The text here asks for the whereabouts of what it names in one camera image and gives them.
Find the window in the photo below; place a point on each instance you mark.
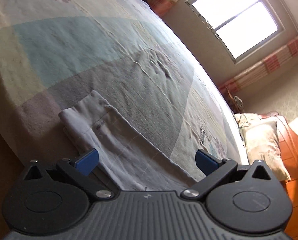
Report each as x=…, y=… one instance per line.
x=241, y=26

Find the grey object on nightstand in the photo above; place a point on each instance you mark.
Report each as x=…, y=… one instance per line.
x=239, y=103

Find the grey pyjama trousers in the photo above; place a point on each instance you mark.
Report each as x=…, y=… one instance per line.
x=130, y=160

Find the orange wooden headboard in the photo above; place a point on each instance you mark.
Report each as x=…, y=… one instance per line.
x=288, y=140

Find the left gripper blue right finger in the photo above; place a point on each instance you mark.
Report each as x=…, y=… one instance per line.
x=218, y=172

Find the pink striped right curtain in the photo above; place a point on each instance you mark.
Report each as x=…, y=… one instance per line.
x=262, y=68

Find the wooden nightstand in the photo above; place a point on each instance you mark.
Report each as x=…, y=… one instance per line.
x=230, y=101

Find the beige pillow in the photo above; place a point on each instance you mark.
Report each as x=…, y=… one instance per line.
x=261, y=142

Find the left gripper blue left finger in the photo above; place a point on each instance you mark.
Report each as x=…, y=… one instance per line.
x=76, y=171

